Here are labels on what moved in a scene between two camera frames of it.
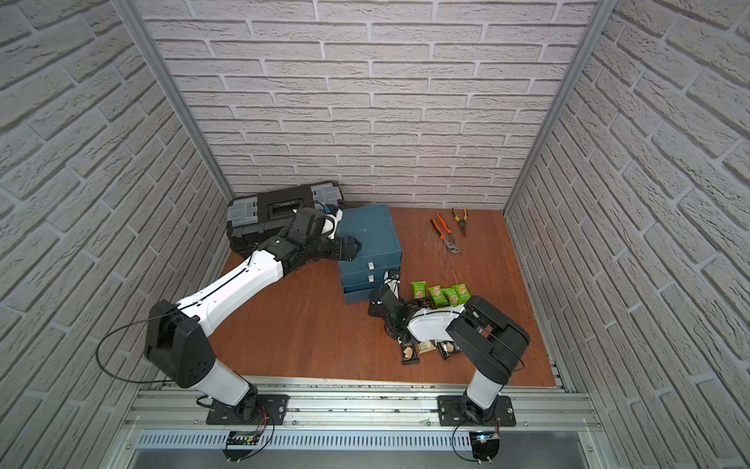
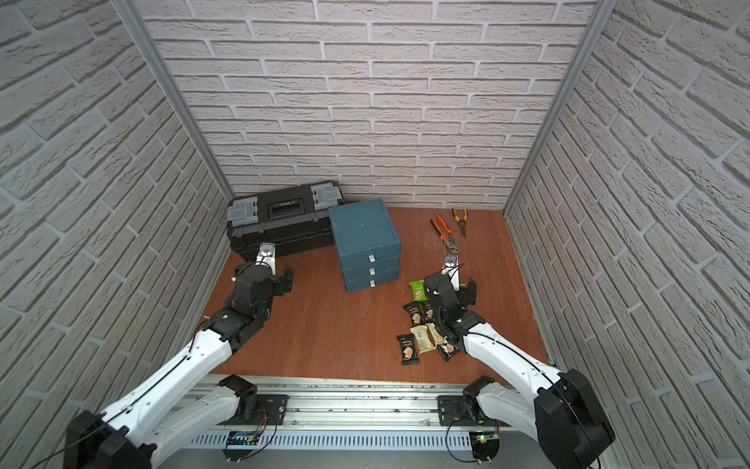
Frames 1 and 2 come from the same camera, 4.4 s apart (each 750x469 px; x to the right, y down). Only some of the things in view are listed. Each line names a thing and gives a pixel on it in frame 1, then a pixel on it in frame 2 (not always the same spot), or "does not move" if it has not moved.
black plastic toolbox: [252, 221] does not move
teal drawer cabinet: [378, 254] does not move
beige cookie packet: [425, 347] does not move
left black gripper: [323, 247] -> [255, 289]
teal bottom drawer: [357, 297] -> [356, 285]
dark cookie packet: [410, 355] does not move
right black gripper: [373, 312] -> [468, 296]
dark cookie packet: [447, 348] does not move
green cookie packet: [419, 289] does not move
